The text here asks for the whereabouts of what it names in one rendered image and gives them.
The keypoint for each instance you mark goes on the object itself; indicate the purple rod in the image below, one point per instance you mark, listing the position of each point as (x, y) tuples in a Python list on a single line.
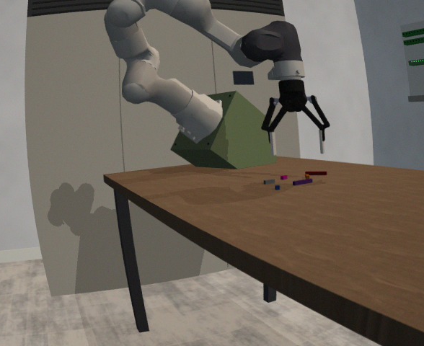
[(301, 182)]

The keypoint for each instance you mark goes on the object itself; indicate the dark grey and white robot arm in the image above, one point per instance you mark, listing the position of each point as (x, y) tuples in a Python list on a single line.
[(197, 113)]

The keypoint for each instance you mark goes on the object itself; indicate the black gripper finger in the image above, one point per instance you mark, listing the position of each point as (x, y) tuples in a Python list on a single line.
[(312, 99), (271, 128)]

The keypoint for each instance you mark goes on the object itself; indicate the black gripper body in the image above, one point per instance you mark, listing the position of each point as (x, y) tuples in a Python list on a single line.
[(291, 90)]

